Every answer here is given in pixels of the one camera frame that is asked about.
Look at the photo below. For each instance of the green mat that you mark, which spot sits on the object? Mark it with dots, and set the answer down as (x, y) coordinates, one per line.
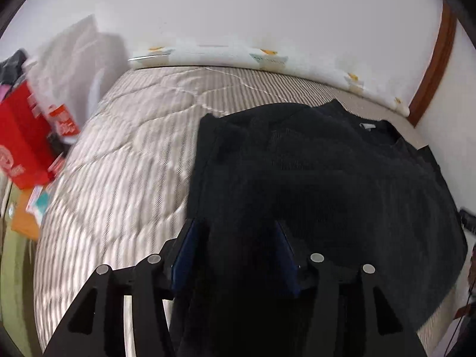
(15, 286)

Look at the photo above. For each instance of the striped quilted blanket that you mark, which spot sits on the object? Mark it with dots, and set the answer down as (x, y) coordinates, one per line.
(122, 178)

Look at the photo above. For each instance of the orange envelope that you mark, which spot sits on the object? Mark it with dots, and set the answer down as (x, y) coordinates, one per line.
(26, 219)

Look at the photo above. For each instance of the dark plaid cloth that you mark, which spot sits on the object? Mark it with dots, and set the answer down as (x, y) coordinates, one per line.
(13, 67)

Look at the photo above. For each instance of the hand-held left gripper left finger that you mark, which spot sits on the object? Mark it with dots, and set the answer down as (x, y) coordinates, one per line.
(184, 256)

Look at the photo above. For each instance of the red white printed packet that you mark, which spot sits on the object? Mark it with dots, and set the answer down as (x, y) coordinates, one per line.
(63, 122)

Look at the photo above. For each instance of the long white box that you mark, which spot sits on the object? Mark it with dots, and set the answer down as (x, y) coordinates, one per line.
(152, 57)
(269, 58)

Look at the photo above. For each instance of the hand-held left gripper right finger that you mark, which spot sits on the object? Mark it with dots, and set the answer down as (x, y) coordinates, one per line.
(292, 271)

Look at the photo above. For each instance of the red paper bag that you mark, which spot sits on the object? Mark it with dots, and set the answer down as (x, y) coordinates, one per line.
(22, 134)

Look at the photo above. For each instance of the brown wooden wall trim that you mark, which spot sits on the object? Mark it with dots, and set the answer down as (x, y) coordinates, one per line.
(433, 67)

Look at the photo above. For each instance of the black sweatshirt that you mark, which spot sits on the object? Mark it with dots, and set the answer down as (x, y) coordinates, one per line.
(316, 178)

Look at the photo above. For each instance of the white plastic bag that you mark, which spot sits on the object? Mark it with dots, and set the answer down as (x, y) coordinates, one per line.
(74, 67)

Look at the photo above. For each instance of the teal white packet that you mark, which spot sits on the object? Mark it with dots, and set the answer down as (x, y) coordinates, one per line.
(39, 200)

